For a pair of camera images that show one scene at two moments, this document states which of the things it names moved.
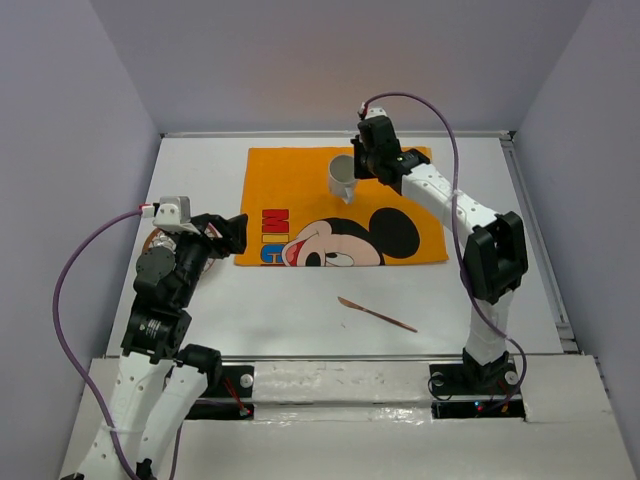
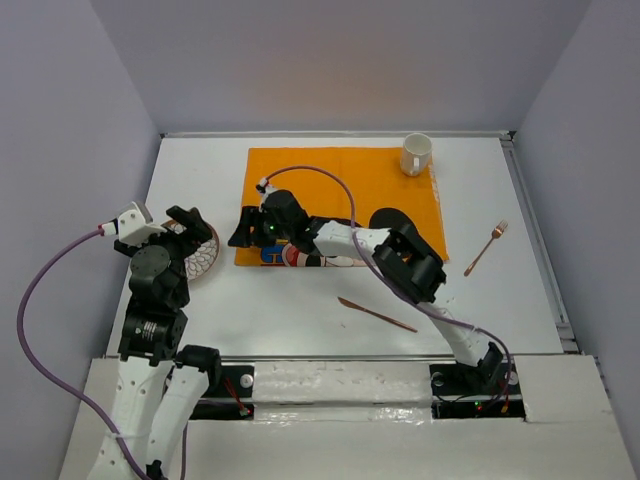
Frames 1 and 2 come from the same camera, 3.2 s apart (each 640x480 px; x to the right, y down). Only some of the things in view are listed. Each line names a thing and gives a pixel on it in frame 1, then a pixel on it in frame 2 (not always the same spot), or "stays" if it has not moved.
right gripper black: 360,171 → 250,216
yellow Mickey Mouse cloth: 289,216 stays
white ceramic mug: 341,177 → 415,154
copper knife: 354,305 stays
